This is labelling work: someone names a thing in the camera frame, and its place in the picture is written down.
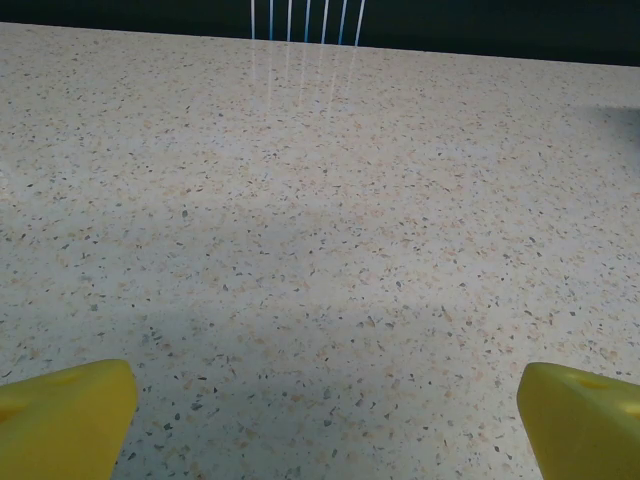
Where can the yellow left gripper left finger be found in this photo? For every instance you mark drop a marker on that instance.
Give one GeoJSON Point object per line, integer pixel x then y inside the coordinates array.
{"type": "Point", "coordinates": [60, 425]}

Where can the blue printed back panel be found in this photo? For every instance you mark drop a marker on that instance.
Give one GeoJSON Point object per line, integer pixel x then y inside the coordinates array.
{"type": "Point", "coordinates": [450, 25]}

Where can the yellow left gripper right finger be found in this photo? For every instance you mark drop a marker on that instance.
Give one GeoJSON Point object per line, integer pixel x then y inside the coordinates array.
{"type": "Point", "coordinates": [585, 430]}

